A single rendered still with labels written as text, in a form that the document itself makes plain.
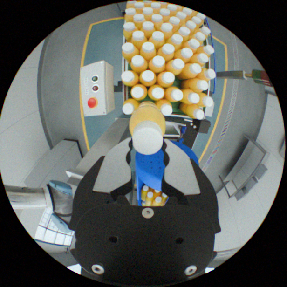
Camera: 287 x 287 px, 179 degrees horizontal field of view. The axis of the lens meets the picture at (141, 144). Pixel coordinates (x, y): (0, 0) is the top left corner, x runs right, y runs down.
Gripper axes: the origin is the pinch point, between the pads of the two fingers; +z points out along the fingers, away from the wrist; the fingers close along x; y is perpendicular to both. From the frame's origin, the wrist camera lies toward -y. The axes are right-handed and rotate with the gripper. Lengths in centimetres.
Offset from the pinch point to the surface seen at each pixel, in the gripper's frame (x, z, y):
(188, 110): 17.5, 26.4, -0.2
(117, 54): -43, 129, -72
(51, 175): -143, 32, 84
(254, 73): 43, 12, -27
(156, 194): 9, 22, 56
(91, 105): -19.0, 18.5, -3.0
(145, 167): 0.2, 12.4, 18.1
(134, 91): -4.1, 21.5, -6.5
